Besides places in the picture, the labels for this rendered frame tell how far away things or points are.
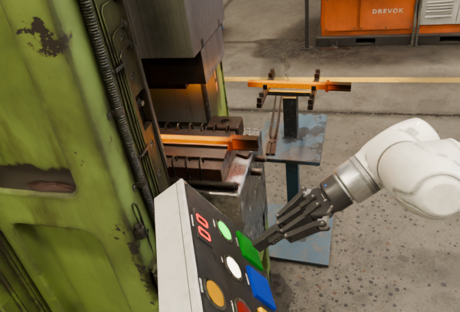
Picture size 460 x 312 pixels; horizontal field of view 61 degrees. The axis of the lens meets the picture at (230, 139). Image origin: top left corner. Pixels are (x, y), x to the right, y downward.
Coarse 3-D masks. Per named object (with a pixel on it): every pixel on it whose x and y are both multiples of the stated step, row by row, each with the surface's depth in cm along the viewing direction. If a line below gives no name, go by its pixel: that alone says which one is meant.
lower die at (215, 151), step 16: (176, 144) 132; (192, 144) 130; (208, 144) 129; (224, 144) 128; (192, 160) 126; (208, 160) 125; (224, 160) 124; (192, 176) 125; (208, 176) 123; (224, 176) 125
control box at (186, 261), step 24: (168, 192) 83; (192, 192) 83; (168, 216) 77; (192, 216) 75; (216, 216) 86; (168, 240) 72; (192, 240) 69; (216, 240) 78; (168, 264) 68; (192, 264) 64; (216, 264) 71; (240, 264) 81; (168, 288) 64; (192, 288) 61; (240, 288) 73
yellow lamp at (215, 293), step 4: (208, 284) 63; (212, 284) 64; (208, 288) 62; (212, 288) 63; (216, 288) 65; (212, 292) 62; (216, 292) 64; (220, 292) 65; (212, 296) 62; (216, 296) 63; (220, 296) 64; (216, 300) 62; (220, 300) 63; (220, 304) 62
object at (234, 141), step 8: (168, 136) 134; (176, 136) 134; (184, 136) 133; (192, 136) 133; (200, 136) 132; (208, 136) 131; (232, 136) 129; (240, 136) 127; (248, 136) 127; (256, 136) 126; (232, 144) 127; (240, 144) 128; (248, 144) 127; (256, 144) 126
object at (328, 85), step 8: (248, 80) 177; (256, 80) 176; (264, 80) 175; (328, 80) 167; (296, 88) 170; (304, 88) 169; (320, 88) 166; (328, 88) 164; (336, 88) 165; (344, 88) 164
